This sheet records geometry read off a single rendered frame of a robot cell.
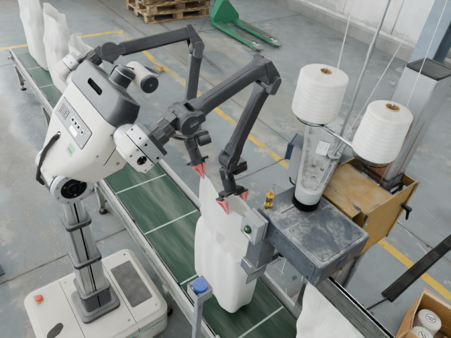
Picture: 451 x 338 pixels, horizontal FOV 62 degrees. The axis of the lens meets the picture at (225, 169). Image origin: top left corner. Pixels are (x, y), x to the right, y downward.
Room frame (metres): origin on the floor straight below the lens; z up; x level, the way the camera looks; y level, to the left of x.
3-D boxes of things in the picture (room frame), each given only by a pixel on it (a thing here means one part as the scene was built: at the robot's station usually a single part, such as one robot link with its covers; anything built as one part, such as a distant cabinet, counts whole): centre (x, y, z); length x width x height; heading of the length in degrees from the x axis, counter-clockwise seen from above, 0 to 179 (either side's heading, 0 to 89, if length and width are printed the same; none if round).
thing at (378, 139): (0.99, -0.46, 1.61); 0.15 x 0.14 x 0.17; 41
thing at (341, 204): (0.97, -0.38, 1.26); 0.22 x 0.05 x 0.16; 41
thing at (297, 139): (1.33, -0.30, 1.25); 0.10 x 0.08 x 0.12; 156
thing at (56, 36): (3.05, 1.56, 0.74); 0.47 x 0.22 x 0.72; 42
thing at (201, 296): (0.86, 0.05, 0.81); 0.08 x 0.08 x 0.06; 41
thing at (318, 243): (0.84, -0.30, 1.21); 0.30 x 0.25 x 0.30; 41
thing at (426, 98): (1.15, -0.61, 0.88); 0.12 x 0.11 x 1.74; 131
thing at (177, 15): (6.74, 1.35, 0.07); 1.20 x 0.82 x 0.14; 129
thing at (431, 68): (1.15, -0.61, 1.76); 0.12 x 0.11 x 0.01; 131
